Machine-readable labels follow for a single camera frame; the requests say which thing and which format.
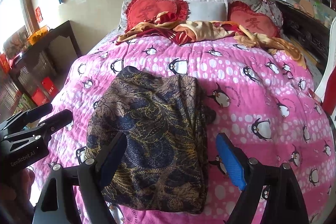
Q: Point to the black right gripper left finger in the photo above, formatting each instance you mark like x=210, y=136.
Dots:
x=57, y=202

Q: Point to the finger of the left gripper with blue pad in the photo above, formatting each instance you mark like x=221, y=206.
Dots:
x=50, y=125

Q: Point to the pink penguin blanket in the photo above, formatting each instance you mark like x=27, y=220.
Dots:
x=262, y=104

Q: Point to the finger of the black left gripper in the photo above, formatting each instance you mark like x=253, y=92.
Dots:
x=17, y=122

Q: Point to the white pillow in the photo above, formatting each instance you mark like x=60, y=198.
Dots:
x=207, y=10

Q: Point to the red wall sticker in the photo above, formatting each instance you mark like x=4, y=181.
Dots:
x=38, y=15

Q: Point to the red heart pillow left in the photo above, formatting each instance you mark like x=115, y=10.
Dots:
x=143, y=10

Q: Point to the orange basket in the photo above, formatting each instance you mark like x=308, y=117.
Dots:
x=38, y=35

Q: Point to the red heart pillow right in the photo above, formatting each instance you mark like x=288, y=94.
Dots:
x=255, y=22

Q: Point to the white chair frame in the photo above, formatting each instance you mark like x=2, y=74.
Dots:
x=325, y=92

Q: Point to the red box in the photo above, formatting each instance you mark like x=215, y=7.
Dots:
x=50, y=87
x=39, y=97

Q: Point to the red heart pillow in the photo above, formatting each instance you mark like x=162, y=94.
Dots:
x=143, y=10
x=255, y=22

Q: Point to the red yellow fleece blanket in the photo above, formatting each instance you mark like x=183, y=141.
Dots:
x=166, y=24

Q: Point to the dark wooden side table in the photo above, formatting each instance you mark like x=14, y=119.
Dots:
x=36, y=63

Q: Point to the dark floral patterned garment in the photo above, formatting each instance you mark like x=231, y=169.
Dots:
x=165, y=119

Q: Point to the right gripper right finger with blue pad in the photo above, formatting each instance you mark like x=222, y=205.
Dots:
x=284, y=204

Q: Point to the left hand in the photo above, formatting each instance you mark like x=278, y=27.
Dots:
x=15, y=197

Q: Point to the dark carved headboard cabinet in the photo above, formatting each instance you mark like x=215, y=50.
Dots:
x=308, y=32

